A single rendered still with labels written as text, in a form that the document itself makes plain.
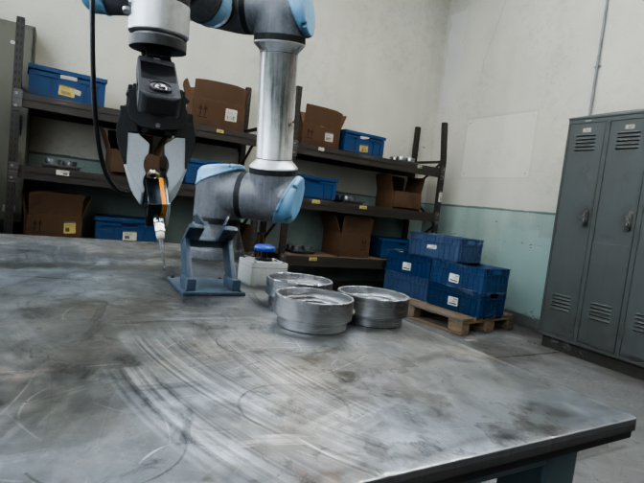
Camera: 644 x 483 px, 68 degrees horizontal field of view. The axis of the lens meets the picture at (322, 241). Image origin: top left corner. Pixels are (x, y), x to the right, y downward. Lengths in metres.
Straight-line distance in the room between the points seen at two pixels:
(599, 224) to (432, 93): 2.92
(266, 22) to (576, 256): 3.48
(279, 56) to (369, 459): 0.92
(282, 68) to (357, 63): 4.56
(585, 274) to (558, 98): 1.82
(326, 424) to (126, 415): 0.14
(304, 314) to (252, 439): 0.27
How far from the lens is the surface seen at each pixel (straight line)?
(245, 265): 0.89
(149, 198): 0.63
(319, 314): 0.59
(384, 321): 0.67
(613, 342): 4.10
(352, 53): 5.64
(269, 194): 1.11
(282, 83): 1.12
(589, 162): 4.26
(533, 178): 5.15
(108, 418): 0.38
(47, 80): 4.16
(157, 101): 0.58
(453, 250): 4.46
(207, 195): 1.17
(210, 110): 4.31
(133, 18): 0.69
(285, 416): 0.38
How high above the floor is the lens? 0.96
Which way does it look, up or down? 4 degrees down
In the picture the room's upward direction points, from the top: 6 degrees clockwise
